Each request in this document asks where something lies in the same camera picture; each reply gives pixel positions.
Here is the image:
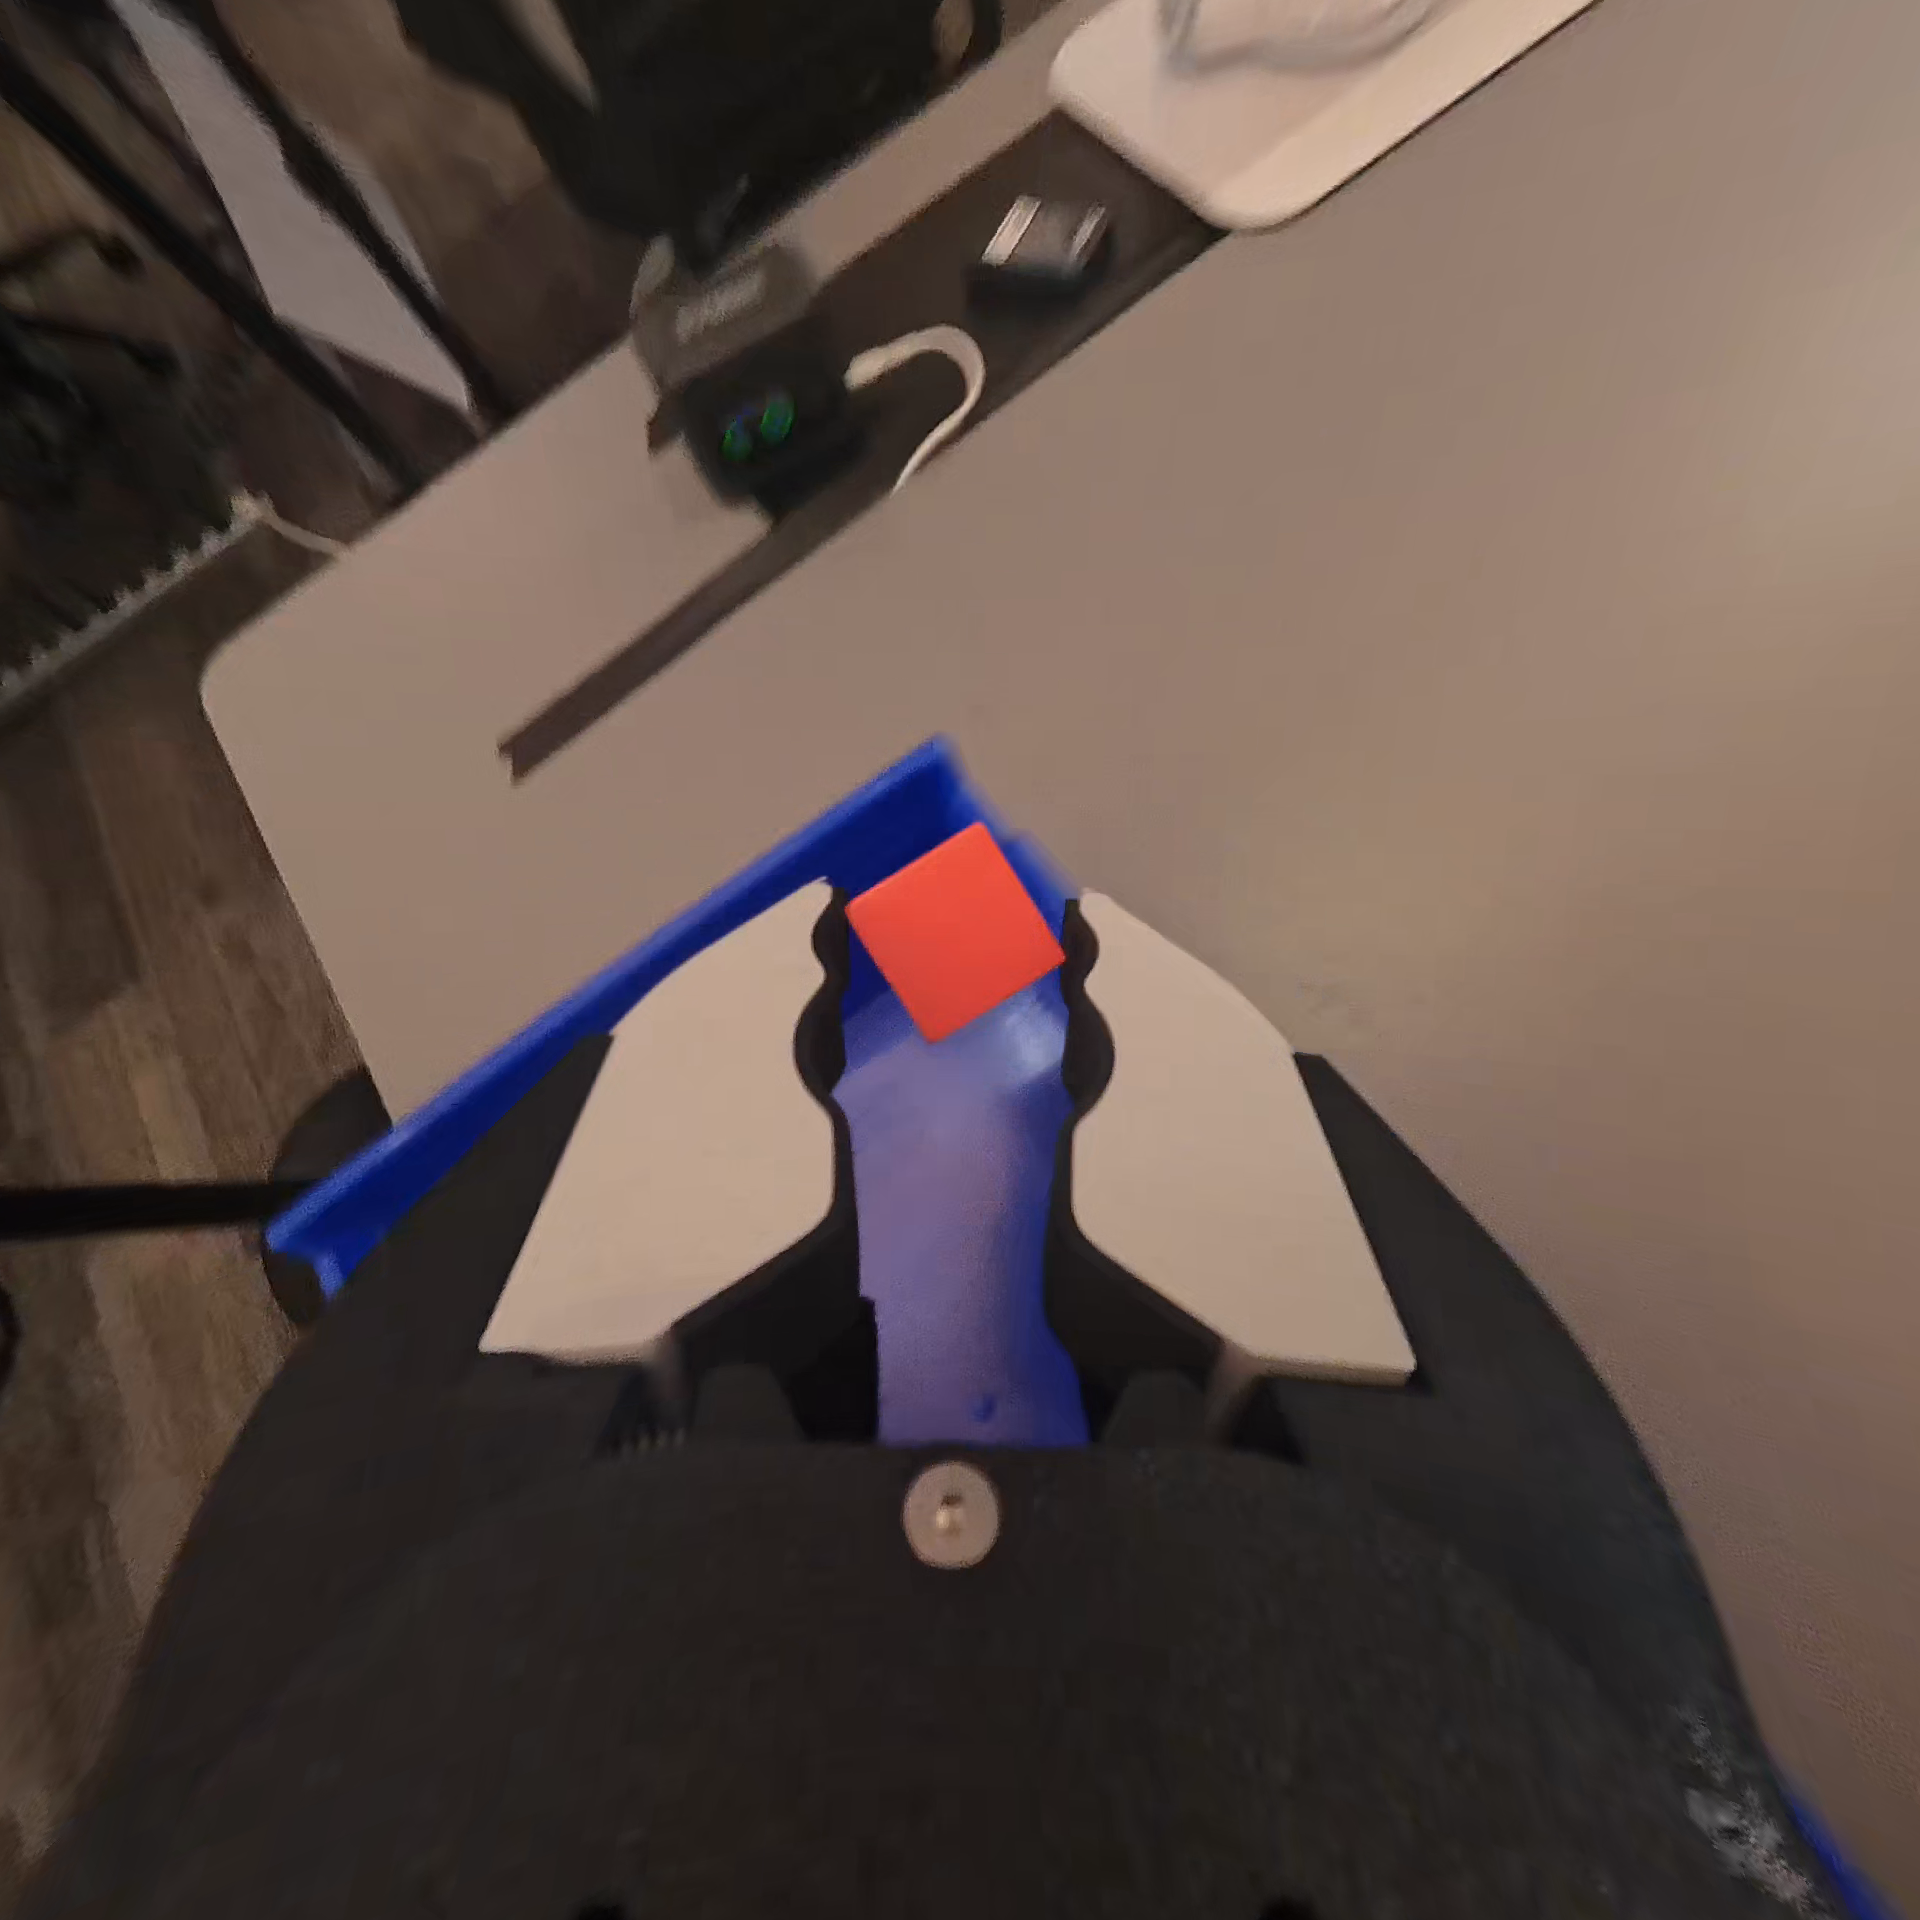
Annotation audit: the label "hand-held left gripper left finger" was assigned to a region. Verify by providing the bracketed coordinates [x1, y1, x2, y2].
[476, 882, 872, 1367]

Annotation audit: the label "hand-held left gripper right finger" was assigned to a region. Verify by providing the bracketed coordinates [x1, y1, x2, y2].
[1043, 889, 1421, 1381]

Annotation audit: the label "blue plastic bin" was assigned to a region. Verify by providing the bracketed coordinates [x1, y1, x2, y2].
[263, 733, 1899, 1920]

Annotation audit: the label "red wooden cube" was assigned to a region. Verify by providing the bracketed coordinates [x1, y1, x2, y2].
[844, 821, 1073, 1046]

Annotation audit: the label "black table leg base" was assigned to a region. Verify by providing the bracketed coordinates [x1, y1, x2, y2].
[269, 1069, 395, 1328]

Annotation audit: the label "black stand leg bar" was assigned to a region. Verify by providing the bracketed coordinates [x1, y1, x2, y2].
[0, 1177, 323, 1239]

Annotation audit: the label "black power box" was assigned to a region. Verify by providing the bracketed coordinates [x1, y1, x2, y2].
[630, 248, 867, 519]

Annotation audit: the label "blue-edged black box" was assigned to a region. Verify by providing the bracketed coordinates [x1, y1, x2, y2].
[970, 196, 1115, 312]

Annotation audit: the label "white flat panel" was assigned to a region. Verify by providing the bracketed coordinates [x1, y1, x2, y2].
[113, 0, 481, 432]

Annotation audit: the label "white monitor base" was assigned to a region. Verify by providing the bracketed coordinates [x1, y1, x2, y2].
[1046, 0, 1602, 229]

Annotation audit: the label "grey cable chain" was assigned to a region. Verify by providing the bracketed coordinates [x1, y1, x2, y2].
[0, 497, 275, 726]

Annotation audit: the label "white cable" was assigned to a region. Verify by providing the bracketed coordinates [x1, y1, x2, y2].
[844, 320, 990, 497]

